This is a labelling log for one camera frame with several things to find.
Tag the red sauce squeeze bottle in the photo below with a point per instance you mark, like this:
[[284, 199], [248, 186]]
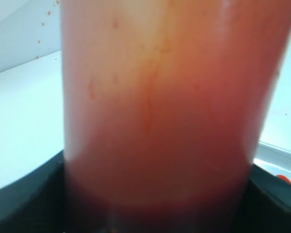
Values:
[[164, 103]]

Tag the red sauce blob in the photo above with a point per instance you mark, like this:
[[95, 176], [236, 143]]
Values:
[[284, 178]]

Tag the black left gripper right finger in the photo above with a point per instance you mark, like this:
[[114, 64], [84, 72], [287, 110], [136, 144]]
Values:
[[266, 205]]

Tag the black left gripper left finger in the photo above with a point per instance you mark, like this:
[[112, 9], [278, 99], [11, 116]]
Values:
[[36, 202]]

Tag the white paper backdrop sheet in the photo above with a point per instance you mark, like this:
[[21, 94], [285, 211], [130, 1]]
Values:
[[29, 29]]

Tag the white rectangular tray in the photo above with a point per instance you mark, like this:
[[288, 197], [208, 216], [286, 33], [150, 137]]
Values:
[[273, 159]]

